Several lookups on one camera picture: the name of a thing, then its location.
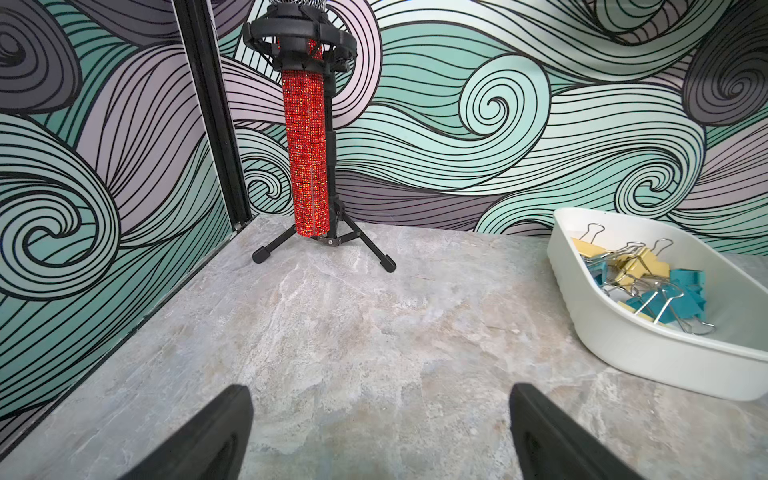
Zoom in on white plastic storage box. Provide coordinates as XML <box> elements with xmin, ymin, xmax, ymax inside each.
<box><xmin>547</xmin><ymin>207</ymin><xmax>767</xmax><ymax>401</ymax></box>

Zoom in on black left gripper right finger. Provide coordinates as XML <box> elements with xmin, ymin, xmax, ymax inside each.
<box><xmin>509</xmin><ymin>383</ymin><xmax>640</xmax><ymax>479</ymax></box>

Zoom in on black vertical frame post left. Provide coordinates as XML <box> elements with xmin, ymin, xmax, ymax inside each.
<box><xmin>172</xmin><ymin>1</ymin><xmax>253</xmax><ymax>232</ymax></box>

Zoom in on black microphone tripod stand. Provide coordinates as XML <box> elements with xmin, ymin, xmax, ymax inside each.
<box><xmin>242</xmin><ymin>1</ymin><xmax>397</xmax><ymax>273</ymax></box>

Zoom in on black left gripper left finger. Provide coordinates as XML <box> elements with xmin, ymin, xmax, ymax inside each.
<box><xmin>122</xmin><ymin>384</ymin><xmax>254</xmax><ymax>480</ymax></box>

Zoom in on teal binder clip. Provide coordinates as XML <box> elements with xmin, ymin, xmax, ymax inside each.
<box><xmin>624</xmin><ymin>269</ymin><xmax>717</xmax><ymax>336</ymax></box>

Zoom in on yellow binder clip long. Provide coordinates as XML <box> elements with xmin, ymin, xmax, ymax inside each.
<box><xmin>571</xmin><ymin>222</ymin><xmax>608</xmax><ymax>259</ymax></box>

